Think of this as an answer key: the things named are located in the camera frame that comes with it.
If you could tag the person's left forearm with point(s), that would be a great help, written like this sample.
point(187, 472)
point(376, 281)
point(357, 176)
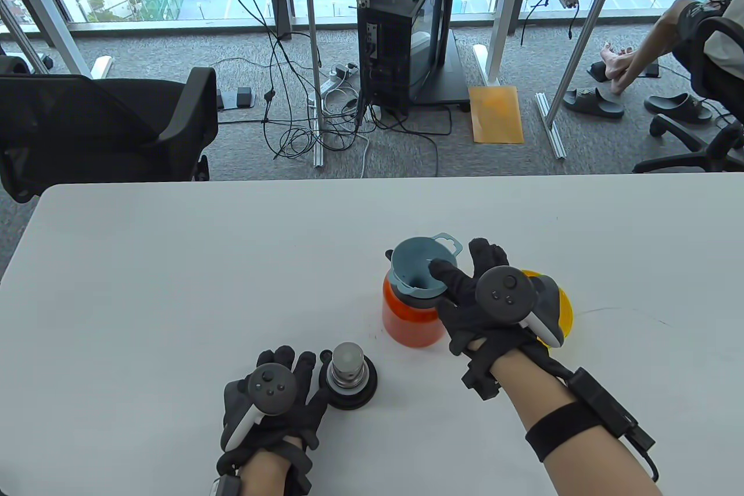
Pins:
point(264, 473)

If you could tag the person's left hand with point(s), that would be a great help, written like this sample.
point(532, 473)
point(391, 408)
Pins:
point(279, 432)

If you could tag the black rolling stand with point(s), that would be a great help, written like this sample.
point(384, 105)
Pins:
point(450, 83)

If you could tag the black computer tower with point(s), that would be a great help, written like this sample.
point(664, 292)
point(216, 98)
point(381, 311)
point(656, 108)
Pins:
point(383, 54)

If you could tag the person's right hand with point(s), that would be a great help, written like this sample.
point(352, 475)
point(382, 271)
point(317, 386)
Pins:
point(462, 310)

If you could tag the black hand tracking controller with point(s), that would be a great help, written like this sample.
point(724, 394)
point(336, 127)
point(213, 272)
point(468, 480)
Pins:
point(505, 292)
point(273, 388)

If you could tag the black kettle lid with strainer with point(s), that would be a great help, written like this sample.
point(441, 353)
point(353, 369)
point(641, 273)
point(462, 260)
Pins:
point(347, 365)

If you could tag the orange hot water kettle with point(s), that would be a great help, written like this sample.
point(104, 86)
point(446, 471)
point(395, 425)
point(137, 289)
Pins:
point(410, 324)

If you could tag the black swivel office chair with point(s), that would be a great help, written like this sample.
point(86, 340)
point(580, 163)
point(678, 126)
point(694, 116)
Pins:
point(723, 138)

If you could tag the white power strip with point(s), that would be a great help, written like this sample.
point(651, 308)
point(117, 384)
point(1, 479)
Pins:
point(334, 77)

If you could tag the orange paper envelope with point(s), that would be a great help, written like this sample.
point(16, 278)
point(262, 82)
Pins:
point(497, 115)

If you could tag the person's right forearm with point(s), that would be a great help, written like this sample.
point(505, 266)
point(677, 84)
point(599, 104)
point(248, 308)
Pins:
point(523, 382)

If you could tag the black mesh office chair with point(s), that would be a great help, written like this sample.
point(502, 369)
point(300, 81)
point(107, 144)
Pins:
point(87, 124)

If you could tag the black slipper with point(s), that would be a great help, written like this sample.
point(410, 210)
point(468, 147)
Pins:
point(593, 103)
point(680, 107)

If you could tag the yellow plastic bowl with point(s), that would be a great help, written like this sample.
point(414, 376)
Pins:
point(565, 310)

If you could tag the blue plastic funnel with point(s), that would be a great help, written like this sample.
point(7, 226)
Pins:
point(407, 254)

